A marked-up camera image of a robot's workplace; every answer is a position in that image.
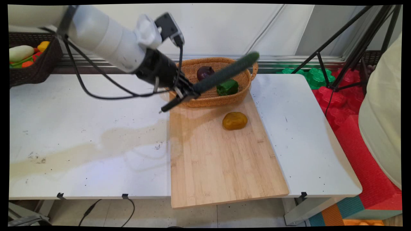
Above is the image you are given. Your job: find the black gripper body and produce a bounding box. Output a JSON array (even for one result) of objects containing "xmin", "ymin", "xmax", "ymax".
[{"xmin": 135, "ymin": 47, "xmax": 185, "ymax": 90}]

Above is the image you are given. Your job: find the aluminium wall rail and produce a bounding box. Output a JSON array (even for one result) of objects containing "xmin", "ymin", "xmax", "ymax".
[{"xmin": 55, "ymin": 54, "xmax": 349, "ymax": 74}]

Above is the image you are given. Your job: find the dark woven basket behind tripod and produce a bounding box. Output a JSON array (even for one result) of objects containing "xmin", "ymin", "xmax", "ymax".
[{"xmin": 362, "ymin": 50, "xmax": 383, "ymax": 68}]

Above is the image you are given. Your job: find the wooden cutting board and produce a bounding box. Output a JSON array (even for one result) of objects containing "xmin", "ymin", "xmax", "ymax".
[{"xmin": 169, "ymin": 90, "xmax": 290, "ymax": 209}]

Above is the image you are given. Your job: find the thin black looping cable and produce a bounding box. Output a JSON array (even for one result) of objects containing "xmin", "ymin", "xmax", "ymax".
[{"xmin": 121, "ymin": 198, "xmax": 136, "ymax": 227}]

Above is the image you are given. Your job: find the black tripod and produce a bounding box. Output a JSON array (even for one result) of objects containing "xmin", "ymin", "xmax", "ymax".
[{"xmin": 291, "ymin": 5, "xmax": 402, "ymax": 92}]

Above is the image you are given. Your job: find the yellow brown potato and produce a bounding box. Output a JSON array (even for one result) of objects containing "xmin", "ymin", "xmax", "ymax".
[{"xmin": 222, "ymin": 112, "xmax": 248, "ymax": 131}]

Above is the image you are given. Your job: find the tan wicker basket with handles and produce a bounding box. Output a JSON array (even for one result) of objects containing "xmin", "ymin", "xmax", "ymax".
[{"xmin": 168, "ymin": 57, "xmax": 259, "ymax": 107}]

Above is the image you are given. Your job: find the white table leg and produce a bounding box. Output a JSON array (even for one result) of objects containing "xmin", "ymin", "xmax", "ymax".
[{"xmin": 283, "ymin": 196, "xmax": 346, "ymax": 226}]

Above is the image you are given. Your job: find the green foam mat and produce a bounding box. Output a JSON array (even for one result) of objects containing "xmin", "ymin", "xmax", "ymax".
[{"xmin": 277, "ymin": 66, "xmax": 336, "ymax": 90}]

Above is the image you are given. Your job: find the grey metal stand base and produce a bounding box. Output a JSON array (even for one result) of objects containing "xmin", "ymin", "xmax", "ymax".
[{"xmin": 8, "ymin": 201, "xmax": 52, "ymax": 227}]

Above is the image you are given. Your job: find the black cable with plug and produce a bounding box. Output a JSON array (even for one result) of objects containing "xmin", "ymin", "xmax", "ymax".
[{"xmin": 78, "ymin": 199, "xmax": 102, "ymax": 227}]

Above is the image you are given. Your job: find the dark purple onion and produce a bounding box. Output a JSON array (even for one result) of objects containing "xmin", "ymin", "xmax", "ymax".
[{"xmin": 197, "ymin": 66, "xmax": 215, "ymax": 81}]

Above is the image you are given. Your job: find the cream fabric bulk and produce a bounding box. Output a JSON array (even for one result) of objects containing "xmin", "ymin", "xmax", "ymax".
[{"xmin": 358, "ymin": 31, "xmax": 402, "ymax": 190}]

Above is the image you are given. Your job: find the red foam mat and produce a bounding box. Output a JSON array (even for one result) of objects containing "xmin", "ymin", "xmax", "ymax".
[{"xmin": 312, "ymin": 67, "xmax": 402, "ymax": 210}]

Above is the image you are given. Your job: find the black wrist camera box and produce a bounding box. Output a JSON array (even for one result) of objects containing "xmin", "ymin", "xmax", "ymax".
[{"xmin": 154, "ymin": 13, "xmax": 185, "ymax": 47}]

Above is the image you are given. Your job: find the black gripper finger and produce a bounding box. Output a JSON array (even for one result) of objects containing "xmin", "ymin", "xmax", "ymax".
[
  {"xmin": 173, "ymin": 86, "xmax": 200, "ymax": 101},
  {"xmin": 179, "ymin": 74, "xmax": 199, "ymax": 93}
]

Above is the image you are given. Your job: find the dark brown woven bin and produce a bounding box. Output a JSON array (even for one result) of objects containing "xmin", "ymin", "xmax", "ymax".
[{"xmin": 9, "ymin": 32, "xmax": 63, "ymax": 88}]

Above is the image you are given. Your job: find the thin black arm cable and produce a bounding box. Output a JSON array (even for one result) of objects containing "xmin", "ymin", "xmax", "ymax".
[{"xmin": 41, "ymin": 26, "xmax": 184, "ymax": 100}]

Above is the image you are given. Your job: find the dark strap around arm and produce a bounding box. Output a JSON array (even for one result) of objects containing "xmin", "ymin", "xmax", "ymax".
[{"xmin": 57, "ymin": 5, "xmax": 78, "ymax": 38}]

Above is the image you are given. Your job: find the long dark green cucumber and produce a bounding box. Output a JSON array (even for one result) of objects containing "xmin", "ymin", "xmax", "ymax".
[{"xmin": 159, "ymin": 52, "xmax": 260, "ymax": 114}]

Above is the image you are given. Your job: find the white toy eggplant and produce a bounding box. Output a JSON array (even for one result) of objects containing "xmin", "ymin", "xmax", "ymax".
[{"xmin": 9, "ymin": 45, "xmax": 35, "ymax": 63}]

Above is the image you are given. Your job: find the teal and orange mat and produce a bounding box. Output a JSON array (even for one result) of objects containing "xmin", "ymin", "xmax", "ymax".
[{"xmin": 308, "ymin": 196, "xmax": 402, "ymax": 227}]

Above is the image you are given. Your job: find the green bell pepper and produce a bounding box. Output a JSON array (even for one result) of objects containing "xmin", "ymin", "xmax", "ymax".
[{"xmin": 216, "ymin": 79, "xmax": 240, "ymax": 96}]

